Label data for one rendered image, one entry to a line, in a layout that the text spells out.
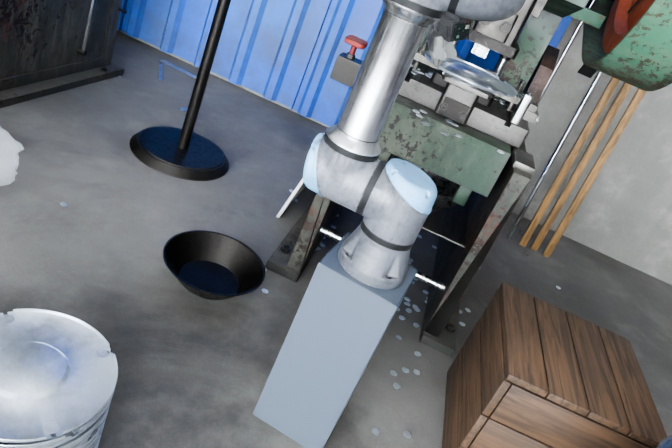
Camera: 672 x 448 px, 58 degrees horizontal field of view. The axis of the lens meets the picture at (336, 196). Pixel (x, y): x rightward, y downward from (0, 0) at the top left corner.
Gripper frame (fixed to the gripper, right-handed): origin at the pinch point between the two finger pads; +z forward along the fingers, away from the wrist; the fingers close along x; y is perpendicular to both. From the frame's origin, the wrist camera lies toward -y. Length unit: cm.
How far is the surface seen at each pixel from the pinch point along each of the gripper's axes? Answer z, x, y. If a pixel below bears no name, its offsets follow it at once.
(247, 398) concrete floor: 59, -73, 37
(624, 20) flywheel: -7, 63, 10
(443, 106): 13.7, 3.8, 2.5
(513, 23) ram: -8.9, 22.9, 3.0
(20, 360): 20, -114, 38
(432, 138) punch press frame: 20.7, -1.8, 6.6
